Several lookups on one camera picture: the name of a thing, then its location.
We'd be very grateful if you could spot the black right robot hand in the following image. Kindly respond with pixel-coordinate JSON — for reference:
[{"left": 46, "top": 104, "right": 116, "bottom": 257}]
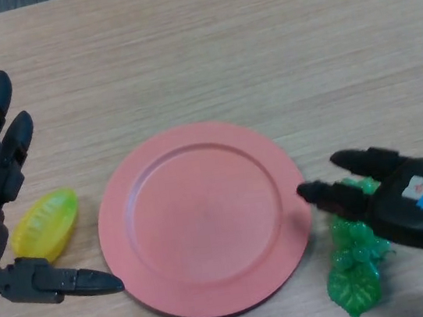
[{"left": 292, "top": 138, "right": 423, "bottom": 317}]

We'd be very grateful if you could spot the green plastic grape bunch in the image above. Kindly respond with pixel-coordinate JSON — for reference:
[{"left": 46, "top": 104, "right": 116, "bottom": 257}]
[{"left": 312, "top": 171, "right": 406, "bottom": 317}]

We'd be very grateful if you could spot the pink round plate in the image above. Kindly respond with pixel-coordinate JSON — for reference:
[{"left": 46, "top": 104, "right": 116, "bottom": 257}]
[{"left": 85, "top": 109, "right": 326, "bottom": 317}]

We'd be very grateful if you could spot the yellow plastic starfruit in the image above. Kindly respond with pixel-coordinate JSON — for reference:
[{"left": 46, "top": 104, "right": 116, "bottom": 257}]
[{"left": 3, "top": 184, "right": 87, "bottom": 270}]

